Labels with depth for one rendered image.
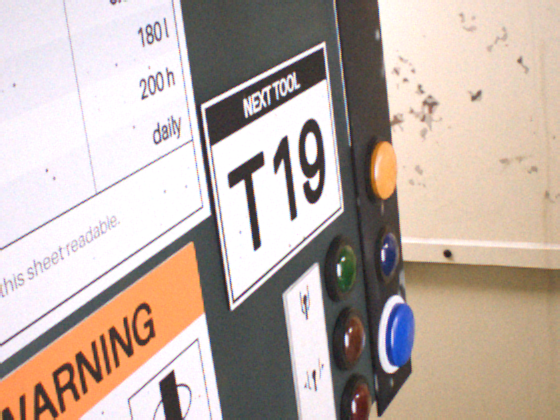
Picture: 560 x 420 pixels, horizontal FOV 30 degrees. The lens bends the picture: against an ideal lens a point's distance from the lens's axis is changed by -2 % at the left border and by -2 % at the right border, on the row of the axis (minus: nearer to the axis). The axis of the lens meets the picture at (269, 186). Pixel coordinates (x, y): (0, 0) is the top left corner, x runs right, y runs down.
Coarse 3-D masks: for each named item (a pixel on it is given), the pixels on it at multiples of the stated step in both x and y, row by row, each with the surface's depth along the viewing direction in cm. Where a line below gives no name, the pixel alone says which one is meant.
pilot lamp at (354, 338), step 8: (352, 320) 43; (360, 320) 44; (352, 328) 43; (360, 328) 43; (352, 336) 43; (360, 336) 43; (352, 344) 43; (360, 344) 43; (352, 352) 43; (360, 352) 44; (352, 360) 43
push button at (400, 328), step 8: (400, 304) 48; (408, 304) 48; (392, 312) 47; (400, 312) 47; (408, 312) 48; (392, 320) 47; (400, 320) 47; (408, 320) 48; (392, 328) 47; (400, 328) 47; (408, 328) 48; (392, 336) 47; (400, 336) 47; (408, 336) 48; (392, 344) 47; (400, 344) 47; (408, 344) 48; (392, 352) 47; (400, 352) 47; (408, 352) 48; (392, 360) 47; (400, 360) 47
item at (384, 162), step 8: (384, 144) 45; (376, 152) 45; (384, 152) 45; (392, 152) 46; (376, 160) 45; (384, 160) 45; (392, 160) 46; (376, 168) 45; (384, 168) 45; (392, 168) 46; (376, 176) 45; (384, 176) 45; (392, 176) 46; (376, 184) 45; (384, 184) 45; (392, 184) 46; (376, 192) 45; (384, 192) 45
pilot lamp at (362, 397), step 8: (360, 384) 44; (360, 392) 44; (368, 392) 45; (360, 400) 44; (368, 400) 44; (352, 408) 44; (360, 408) 44; (368, 408) 44; (352, 416) 44; (360, 416) 44
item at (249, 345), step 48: (192, 0) 32; (240, 0) 35; (288, 0) 38; (192, 48) 32; (240, 48) 35; (288, 48) 38; (336, 48) 42; (336, 96) 42; (336, 144) 42; (192, 240) 33; (48, 336) 26; (240, 336) 35; (240, 384) 36; (288, 384) 39; (336, 384) 43
